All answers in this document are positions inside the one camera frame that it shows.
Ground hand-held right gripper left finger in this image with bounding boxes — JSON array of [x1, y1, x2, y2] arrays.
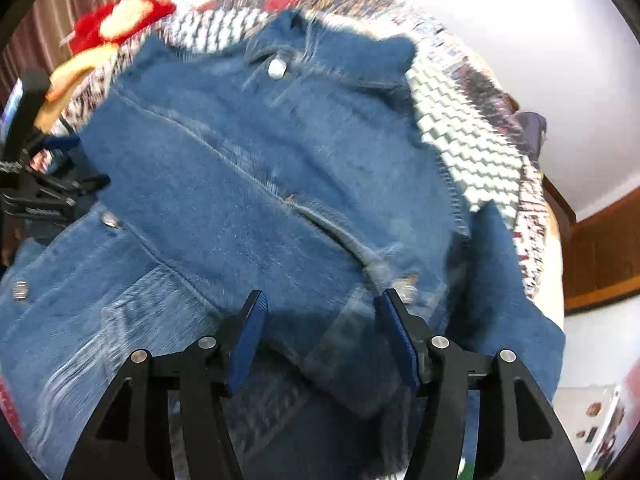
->
[[62, 289, 269, 480]]

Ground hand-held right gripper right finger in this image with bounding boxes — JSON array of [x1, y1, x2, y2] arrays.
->
[[374, 287, 586, 480]]

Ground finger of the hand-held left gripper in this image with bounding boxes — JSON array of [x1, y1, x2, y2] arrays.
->
[[20, 171, 112, 223], [32, 132, 82, 154]]

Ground blue denim jacket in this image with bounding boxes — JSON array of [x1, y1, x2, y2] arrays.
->
[[0, 10, 567, 480]]

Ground patterned patchwork blanket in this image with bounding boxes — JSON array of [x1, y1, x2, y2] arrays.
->
[[30, 0, 551, 303]]

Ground white printed sheets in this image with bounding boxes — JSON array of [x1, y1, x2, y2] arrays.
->
[[552, 382, 637, 477]]

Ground brown wooden furniture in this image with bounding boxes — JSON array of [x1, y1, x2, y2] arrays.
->
[[542, 175, 640, 315]]

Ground dark cloth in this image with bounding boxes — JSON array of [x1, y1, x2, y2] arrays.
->
[[515, 110, 549, 162]]

